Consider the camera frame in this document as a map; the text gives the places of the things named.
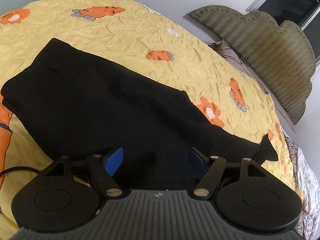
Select olive green padded headboard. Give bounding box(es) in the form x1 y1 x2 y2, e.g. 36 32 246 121
189 5 316 124

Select white patterned blanket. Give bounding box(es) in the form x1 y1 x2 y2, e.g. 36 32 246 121
284 134 319 239

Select black cable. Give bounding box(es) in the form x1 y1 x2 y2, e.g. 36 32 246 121
0 166 42 178

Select dark window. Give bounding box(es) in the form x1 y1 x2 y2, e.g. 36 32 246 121
246 0 319 62

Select yellow carrot print bedsheet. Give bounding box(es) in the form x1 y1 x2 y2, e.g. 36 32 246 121
1 0 302 239

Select black pants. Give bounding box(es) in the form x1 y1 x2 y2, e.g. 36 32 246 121
1 38 278 190

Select striped mattress edge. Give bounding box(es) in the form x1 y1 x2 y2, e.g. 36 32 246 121
208 40 296 135

